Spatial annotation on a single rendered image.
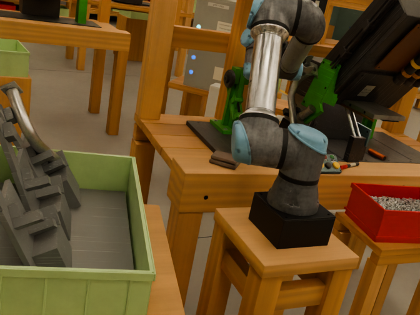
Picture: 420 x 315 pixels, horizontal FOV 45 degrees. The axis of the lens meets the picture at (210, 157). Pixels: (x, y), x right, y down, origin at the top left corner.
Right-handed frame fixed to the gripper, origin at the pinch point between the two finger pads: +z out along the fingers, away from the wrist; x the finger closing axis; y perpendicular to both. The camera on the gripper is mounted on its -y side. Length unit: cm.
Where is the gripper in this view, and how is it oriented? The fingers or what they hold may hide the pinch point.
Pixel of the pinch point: (310, 70)
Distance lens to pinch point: 219.1
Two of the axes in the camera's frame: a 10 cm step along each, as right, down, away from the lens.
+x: 0.5, -9.1, 4.2
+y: 5.5, -3.2, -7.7
